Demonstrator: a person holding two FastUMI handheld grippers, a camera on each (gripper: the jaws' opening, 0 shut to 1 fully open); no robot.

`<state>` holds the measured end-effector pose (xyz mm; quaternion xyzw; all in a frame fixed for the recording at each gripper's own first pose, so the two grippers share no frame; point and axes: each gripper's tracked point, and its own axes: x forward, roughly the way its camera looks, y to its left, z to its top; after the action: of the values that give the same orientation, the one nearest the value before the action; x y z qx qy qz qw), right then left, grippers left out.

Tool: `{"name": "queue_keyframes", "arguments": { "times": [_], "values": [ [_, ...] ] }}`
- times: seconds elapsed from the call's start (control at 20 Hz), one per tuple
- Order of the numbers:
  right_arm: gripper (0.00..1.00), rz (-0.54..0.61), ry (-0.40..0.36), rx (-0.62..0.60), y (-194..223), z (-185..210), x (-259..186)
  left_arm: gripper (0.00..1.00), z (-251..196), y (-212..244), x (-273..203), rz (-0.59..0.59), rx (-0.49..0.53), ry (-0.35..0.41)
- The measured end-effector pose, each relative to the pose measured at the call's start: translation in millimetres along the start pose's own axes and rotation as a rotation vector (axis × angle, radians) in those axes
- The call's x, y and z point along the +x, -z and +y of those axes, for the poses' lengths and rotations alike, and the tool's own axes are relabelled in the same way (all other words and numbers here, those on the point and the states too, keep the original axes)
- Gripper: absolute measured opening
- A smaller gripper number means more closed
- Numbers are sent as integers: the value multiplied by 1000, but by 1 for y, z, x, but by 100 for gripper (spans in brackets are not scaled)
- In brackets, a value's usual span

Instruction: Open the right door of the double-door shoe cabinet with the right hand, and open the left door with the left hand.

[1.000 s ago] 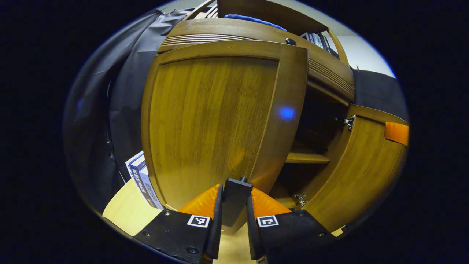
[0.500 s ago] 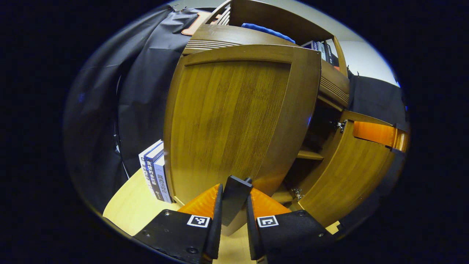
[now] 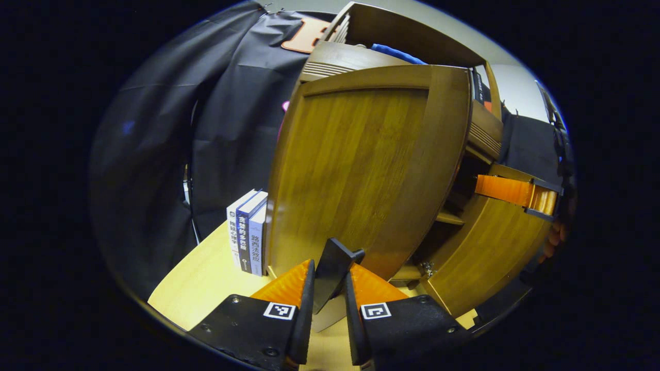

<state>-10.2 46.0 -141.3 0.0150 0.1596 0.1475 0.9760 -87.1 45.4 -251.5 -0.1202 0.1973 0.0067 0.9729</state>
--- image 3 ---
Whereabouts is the pale blue spine book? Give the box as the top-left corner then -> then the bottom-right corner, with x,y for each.
249,201 -> 269,277

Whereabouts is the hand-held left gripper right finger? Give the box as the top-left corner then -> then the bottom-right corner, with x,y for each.
344,263 -> 471,367

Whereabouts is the wooden double-door shoe cabinet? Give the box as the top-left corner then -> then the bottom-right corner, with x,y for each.
299,2 -> 564,317

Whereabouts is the thin white cable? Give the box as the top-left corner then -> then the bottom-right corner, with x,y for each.
182,164 -> 201,244

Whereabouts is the black backdrop cloth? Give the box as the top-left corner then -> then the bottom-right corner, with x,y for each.
90,3 -> 563,299

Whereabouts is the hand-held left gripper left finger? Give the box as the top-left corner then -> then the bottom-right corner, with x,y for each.
187,259 -> 317,371

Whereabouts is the white spine book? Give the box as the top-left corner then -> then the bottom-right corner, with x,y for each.
227,189 -> 258,268

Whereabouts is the black spine book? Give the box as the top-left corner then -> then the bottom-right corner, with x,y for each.
472,70 -> 493,112

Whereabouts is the navy spine book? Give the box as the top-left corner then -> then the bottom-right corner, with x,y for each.
236,191 -> 269,274

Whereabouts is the blue folded towel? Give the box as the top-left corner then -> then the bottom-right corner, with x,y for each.
370,43 -> 427,65

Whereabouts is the dark backdrop stand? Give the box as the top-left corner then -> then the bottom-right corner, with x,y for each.
536,80 -> 574,176

